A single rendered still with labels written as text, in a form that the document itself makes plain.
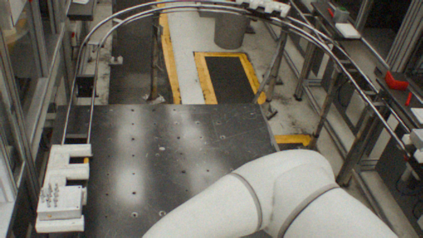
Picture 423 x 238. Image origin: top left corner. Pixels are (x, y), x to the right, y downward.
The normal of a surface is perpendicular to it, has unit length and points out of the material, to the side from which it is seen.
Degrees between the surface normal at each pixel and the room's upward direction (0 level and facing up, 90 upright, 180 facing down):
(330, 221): 24
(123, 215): 0
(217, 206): 14
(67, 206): 0
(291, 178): 10
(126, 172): 0
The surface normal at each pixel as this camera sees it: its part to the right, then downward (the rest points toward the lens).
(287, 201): -0.41, -0.27
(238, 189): -0.01, -0.67
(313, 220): -0.57, -0.48
